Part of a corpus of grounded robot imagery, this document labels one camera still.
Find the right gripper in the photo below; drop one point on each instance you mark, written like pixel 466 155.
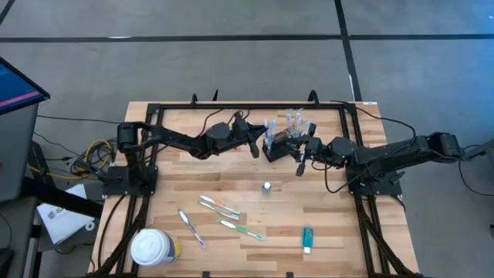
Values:
pixel 314 147

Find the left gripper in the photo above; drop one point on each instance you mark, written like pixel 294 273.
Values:
pixel 240 129

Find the teal white toothbrush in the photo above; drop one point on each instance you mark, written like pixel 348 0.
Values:
pixel 299 114

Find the orange white toothbrush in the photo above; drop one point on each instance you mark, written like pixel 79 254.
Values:
pixel 220 204

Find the green white toothbrush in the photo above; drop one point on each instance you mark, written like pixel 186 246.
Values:
pixel 218 210
pixel 241 230

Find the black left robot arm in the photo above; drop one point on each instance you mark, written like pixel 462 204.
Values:
pixel 173 135

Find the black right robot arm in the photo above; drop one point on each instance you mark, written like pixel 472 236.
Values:
pixel 397 148

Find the teal mouthwash bottle white cap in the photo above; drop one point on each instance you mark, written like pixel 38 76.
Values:
pixel 266 188

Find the white table corner label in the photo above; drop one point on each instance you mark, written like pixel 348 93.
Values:
pixel 370 102

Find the teal toothpaste tube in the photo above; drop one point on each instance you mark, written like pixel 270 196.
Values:
pixel 307 237

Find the purple white wrapped toothbrush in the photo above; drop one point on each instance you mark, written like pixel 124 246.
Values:
pixel 191 228

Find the white lidded wipes canister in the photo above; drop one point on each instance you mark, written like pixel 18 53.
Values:
pixel 152 247

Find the grey stand leg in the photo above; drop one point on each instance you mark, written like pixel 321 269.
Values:
pixel 482 148

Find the white tape roll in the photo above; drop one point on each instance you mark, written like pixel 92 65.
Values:
pixel 87 226

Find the black desk beam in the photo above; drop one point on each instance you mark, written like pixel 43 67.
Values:
pixel 58 197

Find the white printed booklet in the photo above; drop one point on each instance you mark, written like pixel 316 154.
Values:
pixel 61 226

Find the grey cabinet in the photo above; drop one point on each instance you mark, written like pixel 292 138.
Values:
pixel 15 154

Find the monitor with blue screen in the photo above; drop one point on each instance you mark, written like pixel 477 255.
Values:
pixel 15 89

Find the black aluminium table frame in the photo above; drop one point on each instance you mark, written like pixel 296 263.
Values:
pixel 251 106

